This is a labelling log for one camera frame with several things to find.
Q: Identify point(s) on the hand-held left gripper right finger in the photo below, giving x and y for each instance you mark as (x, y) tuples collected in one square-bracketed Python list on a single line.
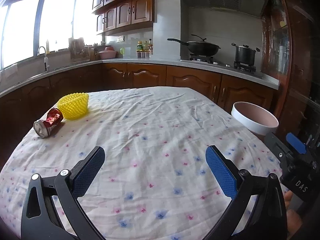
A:
[(222, 172)]

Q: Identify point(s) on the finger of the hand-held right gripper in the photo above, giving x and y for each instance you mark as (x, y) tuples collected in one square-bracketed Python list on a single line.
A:
[(296, 143)]

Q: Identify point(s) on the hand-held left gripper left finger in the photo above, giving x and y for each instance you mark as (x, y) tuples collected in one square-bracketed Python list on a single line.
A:
[(90, 171)]

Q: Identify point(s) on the white bucket with pink inside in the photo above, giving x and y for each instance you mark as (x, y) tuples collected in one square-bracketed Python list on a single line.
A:
[(252, 121)]

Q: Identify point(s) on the person's right hand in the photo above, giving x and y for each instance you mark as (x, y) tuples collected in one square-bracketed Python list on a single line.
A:
[(293, 223)]

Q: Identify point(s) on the crushed red can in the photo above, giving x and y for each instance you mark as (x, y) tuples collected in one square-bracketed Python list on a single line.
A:
[(48, 123)]

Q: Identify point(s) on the yellow foam fruit net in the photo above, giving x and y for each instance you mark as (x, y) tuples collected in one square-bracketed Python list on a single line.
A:
[(73, 107)]

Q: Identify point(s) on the white floral tablecloth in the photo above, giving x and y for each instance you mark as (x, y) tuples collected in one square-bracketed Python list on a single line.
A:
[(155, 130)]

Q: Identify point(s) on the wooden glass door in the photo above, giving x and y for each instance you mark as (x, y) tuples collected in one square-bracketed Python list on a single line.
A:
[(280, 45)]

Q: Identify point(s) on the black cooking pot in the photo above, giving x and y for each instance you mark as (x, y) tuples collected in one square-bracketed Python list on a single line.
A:
[(245, 55)]

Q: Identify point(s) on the gas stove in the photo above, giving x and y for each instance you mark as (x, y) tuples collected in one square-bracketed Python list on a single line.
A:
[(220, 63)]

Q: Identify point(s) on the wooden lower cabinets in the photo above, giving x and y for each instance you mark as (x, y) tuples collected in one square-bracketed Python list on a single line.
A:
[(147, 76)]

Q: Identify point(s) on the wooden cabinets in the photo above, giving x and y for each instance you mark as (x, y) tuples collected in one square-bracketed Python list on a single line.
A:
[(147, 76), (125, 12)]

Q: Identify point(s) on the utensil holder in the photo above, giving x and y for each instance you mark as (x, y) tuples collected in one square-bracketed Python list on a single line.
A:
[(93, 53)]

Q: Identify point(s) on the pink basin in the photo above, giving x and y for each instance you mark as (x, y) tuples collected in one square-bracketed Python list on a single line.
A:
[(107, 54)]

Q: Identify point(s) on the steel faucet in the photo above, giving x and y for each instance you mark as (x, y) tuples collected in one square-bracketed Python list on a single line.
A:
[(46, 60)]

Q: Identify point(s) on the green cup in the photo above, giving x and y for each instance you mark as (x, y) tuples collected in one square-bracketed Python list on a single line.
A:
[(122, 51)]

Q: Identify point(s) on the black wok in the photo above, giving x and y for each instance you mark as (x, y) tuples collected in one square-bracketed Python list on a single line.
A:
[(202, 48)]

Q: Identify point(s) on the grey kitchen countertop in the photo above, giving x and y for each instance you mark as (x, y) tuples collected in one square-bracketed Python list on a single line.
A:
[(160, 62)]

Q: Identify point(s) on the row of spice jars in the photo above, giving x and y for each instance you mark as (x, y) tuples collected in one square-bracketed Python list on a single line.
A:
[(143, 54)]

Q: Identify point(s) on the bottle on windowsill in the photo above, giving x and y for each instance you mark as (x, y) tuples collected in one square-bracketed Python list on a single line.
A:
[(47, 47)]

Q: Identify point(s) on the green label bottle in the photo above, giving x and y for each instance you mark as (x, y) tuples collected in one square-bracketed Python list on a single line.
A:
[(139, 47)]

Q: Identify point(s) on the yellow oil bottle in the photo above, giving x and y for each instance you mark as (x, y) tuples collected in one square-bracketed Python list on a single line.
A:
[(146, 46)]

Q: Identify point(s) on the kitchen window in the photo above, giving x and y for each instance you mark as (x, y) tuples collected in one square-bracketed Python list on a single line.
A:
[(50, 22)]

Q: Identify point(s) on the wooden upper cabinets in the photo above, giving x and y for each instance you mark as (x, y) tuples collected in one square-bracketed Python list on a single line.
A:
[(125, 12)]

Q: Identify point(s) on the wall outlet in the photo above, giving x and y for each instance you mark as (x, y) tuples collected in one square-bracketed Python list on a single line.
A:
[(120, 39)]

